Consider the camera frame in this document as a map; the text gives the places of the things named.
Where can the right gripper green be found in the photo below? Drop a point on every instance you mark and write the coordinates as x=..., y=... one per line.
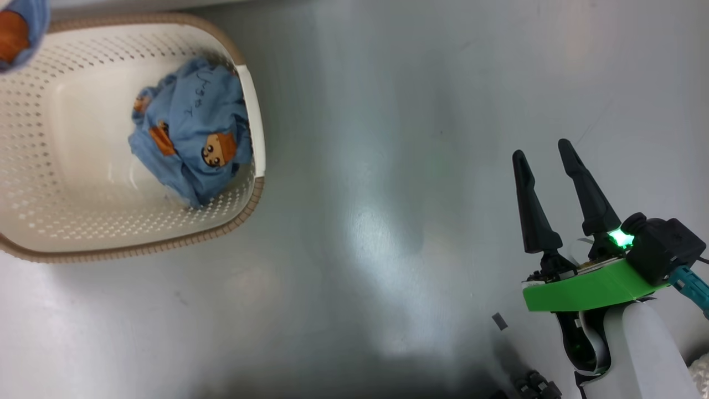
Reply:
x=587, y=288

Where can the blue cartoon print garment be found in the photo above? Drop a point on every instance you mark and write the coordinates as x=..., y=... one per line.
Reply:
x=188, y=111

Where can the cream perforated laundry basket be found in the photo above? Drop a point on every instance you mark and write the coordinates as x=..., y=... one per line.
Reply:
x=66, y=221

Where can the teal right camera connector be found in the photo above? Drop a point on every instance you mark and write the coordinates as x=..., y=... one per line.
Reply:
x=689, y=285

